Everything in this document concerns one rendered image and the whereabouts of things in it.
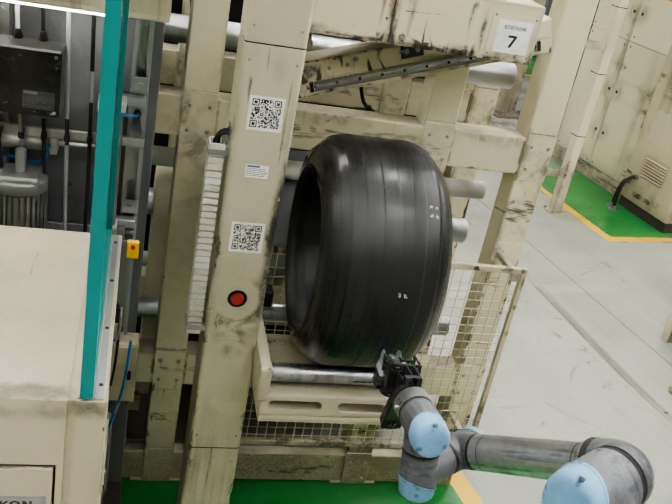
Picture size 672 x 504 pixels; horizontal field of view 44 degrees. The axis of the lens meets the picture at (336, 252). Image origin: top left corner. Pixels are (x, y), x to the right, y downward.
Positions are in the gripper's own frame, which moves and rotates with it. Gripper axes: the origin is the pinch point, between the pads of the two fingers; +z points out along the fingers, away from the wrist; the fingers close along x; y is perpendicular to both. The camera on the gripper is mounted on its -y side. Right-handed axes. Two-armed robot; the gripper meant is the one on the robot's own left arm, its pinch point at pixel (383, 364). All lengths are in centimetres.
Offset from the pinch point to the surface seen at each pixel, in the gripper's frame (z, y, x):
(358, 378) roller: 10.3, -9.1, 2.0
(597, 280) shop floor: 266, -69, -220
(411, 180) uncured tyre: 7.0, 41.7, -0.6
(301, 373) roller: 10.5, -8.6, 16.1
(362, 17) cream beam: 34, 73, 10
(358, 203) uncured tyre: 2.0, 36.7, 11.9
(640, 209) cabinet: 376, -49, -310
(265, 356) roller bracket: 10.8, -4.8, 25.2
